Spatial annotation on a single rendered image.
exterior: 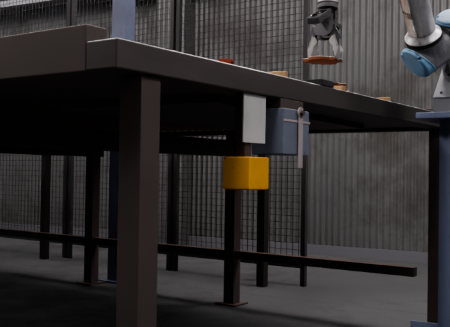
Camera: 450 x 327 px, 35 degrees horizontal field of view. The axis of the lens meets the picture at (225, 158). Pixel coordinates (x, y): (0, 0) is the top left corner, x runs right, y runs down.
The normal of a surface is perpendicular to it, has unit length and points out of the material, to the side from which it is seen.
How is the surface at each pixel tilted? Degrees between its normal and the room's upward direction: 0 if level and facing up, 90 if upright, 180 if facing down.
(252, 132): 90
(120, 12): 90
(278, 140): 90
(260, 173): 90
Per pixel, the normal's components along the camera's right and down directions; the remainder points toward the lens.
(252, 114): 0.82, 0.00
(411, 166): -0.50, -0.03
